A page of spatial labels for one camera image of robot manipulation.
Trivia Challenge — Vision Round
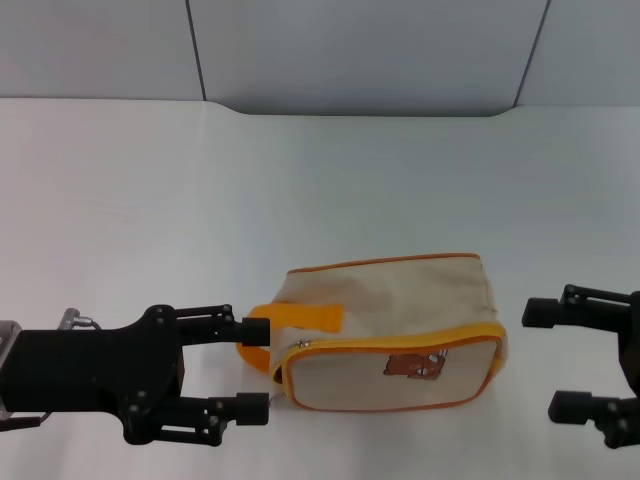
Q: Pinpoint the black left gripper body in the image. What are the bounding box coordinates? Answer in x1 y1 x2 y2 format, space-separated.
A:
0 303 188 446

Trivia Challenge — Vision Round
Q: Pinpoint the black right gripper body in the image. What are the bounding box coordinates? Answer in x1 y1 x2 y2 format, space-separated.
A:
616 289 640 397

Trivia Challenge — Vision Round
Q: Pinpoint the beige food bag orange trim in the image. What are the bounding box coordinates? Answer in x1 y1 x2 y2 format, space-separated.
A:
235 252 511 414

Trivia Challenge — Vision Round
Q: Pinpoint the silver cable plug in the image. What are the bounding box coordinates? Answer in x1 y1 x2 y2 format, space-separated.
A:
60 308 104 333

